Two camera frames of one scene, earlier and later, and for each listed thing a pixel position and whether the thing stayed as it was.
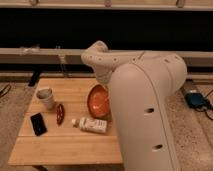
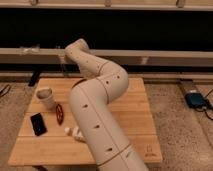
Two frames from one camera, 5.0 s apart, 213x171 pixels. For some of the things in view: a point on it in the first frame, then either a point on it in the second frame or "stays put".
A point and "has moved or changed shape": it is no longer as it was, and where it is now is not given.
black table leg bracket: (34, 77) stays put
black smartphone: (38, 124) stays put
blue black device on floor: (197, 100) stays put
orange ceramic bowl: (99, 102) has moved or changed shape
